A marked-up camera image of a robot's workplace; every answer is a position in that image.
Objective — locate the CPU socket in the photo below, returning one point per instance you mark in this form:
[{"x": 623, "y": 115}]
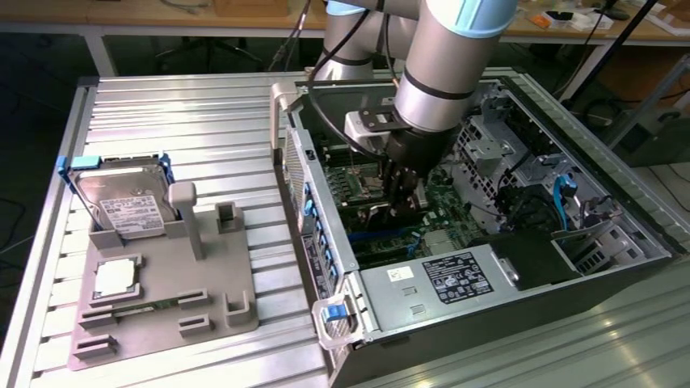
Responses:
[{"x": 366, "y": 180}]

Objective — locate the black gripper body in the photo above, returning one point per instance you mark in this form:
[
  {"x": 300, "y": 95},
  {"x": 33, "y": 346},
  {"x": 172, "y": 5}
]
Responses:
[{"x": 418, "y": 149}]

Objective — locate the silver CPU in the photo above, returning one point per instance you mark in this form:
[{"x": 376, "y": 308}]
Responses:
[{"x": 115, "y": 279}]

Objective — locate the open PC case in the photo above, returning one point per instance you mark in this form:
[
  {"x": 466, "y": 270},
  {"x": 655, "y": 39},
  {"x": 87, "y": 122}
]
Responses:
[{"x": 539, "y": 323}]

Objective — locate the green RAM stick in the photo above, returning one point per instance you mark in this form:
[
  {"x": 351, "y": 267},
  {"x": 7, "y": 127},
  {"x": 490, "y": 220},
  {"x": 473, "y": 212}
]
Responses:
[{"x": 143, "y": 308}]

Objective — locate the grey power supply with labels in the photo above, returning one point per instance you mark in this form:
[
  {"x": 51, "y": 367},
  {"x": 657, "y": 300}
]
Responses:
[{"x": 399, "y": 299}]

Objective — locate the black tripod pole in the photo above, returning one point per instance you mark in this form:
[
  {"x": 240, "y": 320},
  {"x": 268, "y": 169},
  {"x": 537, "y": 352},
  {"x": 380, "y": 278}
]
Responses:
[{"x": 619, "y": 40}]

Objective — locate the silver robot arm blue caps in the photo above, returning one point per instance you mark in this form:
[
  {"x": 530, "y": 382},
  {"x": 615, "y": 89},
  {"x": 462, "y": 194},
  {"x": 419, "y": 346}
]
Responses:
[{"x": 442, "y": 60}]

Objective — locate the silver chipset heat sink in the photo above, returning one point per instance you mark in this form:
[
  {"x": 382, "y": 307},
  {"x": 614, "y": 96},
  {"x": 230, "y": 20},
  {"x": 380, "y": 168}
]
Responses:
[{"x": 438, "y": 242}]

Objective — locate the blue expansion slot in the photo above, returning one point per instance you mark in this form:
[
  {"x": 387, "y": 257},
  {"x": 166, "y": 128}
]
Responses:
[{"x": 376, "y": 235}]

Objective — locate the black plastic cover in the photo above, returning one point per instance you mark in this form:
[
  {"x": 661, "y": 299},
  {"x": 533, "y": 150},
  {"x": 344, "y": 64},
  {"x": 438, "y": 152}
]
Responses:
[{"x": 529, "y": 258}]

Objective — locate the metal disk bay cage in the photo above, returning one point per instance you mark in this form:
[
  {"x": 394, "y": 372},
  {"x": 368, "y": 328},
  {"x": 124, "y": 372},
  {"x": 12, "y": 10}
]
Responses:
[{"x": 495, "y": 149}]

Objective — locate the hard disk in blue carrier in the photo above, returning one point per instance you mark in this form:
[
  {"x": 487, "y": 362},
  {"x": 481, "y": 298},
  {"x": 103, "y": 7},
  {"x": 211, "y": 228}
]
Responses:
[{"x": 119, "y": 202}]

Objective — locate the green motherboard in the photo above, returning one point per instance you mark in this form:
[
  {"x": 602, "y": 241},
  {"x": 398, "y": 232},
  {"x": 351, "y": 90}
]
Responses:
[{"x": 453, "y": 210}]

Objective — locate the grey floor cabinet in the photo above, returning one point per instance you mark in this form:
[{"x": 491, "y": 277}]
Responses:
[{"x": 658, "y": 137}]

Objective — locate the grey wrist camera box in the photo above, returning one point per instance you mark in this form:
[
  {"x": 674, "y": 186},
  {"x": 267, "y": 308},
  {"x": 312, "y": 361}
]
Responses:
[{"x": 363, "y": 129}]

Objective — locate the grey parts rack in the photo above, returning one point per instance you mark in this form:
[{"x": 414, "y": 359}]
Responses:
[{"x": 162, "y": 275}]

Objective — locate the thin metal locking lever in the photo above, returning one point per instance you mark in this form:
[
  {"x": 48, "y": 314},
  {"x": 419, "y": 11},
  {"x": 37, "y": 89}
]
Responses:
[{"x": 352, "y": 159}]

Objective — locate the white box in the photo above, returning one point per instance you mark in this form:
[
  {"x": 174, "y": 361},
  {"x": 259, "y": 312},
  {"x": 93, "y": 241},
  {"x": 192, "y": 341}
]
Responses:
[{"x": 590, "y": 22}]

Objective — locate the graphics card with black fan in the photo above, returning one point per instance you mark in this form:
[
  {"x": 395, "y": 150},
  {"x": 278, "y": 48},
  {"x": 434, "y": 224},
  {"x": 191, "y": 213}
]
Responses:
[{"x": 371, "y": 216}]

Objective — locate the black orange tray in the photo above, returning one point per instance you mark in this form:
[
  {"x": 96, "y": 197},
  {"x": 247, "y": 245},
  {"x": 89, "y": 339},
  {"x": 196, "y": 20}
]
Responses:
[{"x": 555, "y": 17}]

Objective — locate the wooden desk white legs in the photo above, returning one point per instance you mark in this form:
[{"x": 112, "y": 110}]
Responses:
[{"x": 53, "y": 10}]

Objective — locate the blue case latch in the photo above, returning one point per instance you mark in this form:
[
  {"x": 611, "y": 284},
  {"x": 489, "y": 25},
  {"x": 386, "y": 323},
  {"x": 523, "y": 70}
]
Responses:
[{"x": 334, "y": 313}]

